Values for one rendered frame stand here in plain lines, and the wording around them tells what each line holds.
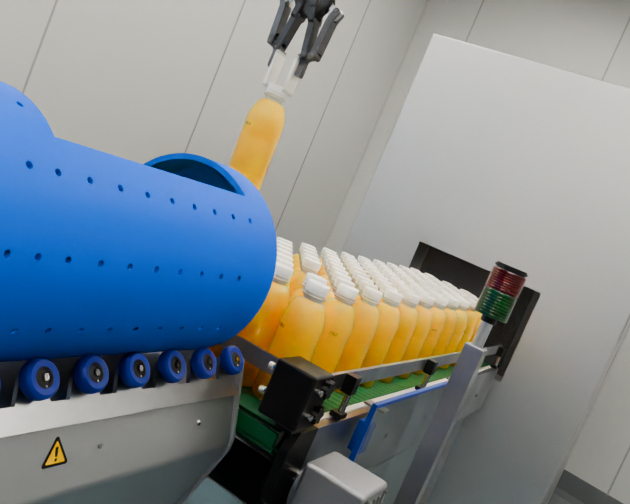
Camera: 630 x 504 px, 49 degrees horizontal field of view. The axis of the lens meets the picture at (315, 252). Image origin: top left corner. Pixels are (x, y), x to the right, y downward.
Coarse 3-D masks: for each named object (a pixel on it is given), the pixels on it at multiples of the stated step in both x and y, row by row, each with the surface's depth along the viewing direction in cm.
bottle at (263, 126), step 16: (272, 96) 126; (256, 112) 126; (272, 112) 126; (256, 128) 126; (272, 128) 126; (240, 144) 127; (256, 144) 126; (272, 144) 127; (240, 160) 126; (256, 160) 126; (256, 176) 127
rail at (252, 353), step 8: (240, 336) 114; (224, 344) 115; (232, 344) 114; (240, 344) 114; (248, 344) 113; (248, 352) 113; (256, 352) 112; (264, 352) 112; (248, 360) 113; (256, 360) 112; (264, 360) 112; (272, 360) 111; (264, 368) 111
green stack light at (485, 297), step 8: (488, 288) 125; (480, 296) 127; (488, 296) 125; (496, 296) 124; (504, 296) 124; (480, 304) 126; (488, 304) 124; (496, 304) 124; (504, 304) 124; (512, 304) 124; (480, 312) 125; (488, 312) 124; (496, 312) 124; (504, 312) 124; (504, 320) 125
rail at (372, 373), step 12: (492, 348) 236; (408, 360) 153; (420, 360) 159; (444, 360) 181; (456, 360) 194; (336, 372) 117; (348, 372) 121; (360, 372) 126; (372, 372) 132; (384, 372) 139; (396, 372) 146; (408, 372) 155; (336, 384) 118
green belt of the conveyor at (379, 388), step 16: (448, 368) 210; (384, 384) 158; (400, 384) 164; (416, 384) 171; (240, 400) 111; (256, 400) 112; (336, 400) 130; (352, 400) 135; (240, 416) 110; (256, 416) 109; (240, 432) 110; (256, 432) 108; (272, 432) 107; (272, 448) 108
